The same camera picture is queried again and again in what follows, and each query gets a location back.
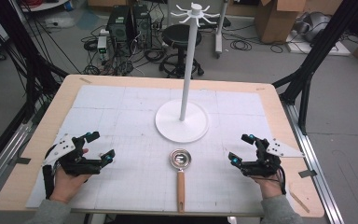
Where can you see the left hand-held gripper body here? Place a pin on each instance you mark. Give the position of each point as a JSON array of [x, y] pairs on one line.
[[70, 158]]

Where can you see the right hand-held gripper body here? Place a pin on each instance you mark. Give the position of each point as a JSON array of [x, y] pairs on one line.
[[265, 163]]

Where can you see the person's right hand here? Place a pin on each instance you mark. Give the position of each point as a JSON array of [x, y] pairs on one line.
[[268, 186]]

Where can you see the person's left hand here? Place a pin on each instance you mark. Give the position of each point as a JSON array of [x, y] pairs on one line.
[[66, 186]]

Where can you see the white grid mat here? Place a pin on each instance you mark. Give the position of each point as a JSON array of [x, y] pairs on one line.
[[130, 124]]

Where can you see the black tape piece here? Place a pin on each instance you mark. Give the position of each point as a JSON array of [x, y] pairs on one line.
[[23, 160], [307, 173]]

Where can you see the thin wooden stick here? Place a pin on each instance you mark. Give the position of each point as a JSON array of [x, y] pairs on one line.
[[299, 201]]

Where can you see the white hook rack stand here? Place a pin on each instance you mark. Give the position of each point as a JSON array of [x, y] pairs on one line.
[[167, 124]]

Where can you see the small white power box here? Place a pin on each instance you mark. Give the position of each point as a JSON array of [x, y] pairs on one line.
[[102, 45]]

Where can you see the black computer tower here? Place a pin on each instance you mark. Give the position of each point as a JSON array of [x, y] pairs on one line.
[[143, 26], [118, 29]]

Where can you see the large cardboard box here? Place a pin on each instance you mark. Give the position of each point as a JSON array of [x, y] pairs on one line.
[[276, 25]]

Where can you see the white flat board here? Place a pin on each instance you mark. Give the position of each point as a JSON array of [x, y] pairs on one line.
[[338, 49]]

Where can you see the black round stool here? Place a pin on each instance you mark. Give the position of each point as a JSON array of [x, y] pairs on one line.
[[177, 35]]

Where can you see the grey plastic device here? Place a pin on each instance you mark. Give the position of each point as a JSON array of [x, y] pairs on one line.
[[315, 26]]

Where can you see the blue plastic container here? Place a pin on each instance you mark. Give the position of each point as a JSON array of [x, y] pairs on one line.
[[68, 6]]

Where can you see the white round table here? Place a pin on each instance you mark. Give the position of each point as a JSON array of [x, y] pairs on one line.
[[43, 6]]

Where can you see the aluminium rail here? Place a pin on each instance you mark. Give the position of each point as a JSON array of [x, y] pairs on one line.
[[317, 161], [3, 158]]

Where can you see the black metal frame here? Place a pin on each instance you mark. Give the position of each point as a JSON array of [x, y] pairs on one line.
[[304, 77], [31, 71]]

